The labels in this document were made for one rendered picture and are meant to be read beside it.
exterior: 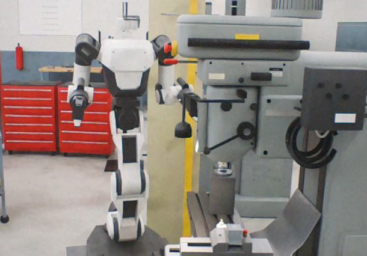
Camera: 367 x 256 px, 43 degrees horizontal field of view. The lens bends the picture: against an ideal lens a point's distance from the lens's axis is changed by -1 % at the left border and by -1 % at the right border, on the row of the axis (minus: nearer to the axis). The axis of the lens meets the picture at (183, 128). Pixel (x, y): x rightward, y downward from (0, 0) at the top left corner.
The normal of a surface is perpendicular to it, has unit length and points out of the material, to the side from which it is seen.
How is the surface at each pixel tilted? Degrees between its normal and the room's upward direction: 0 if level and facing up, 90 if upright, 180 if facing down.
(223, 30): 90
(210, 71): 90
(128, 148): 80
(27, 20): 90
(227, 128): 90
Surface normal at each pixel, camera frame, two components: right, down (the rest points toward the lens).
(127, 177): 0.26, -0.20
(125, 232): 0.25, 0.48
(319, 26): 0.07, 0.22
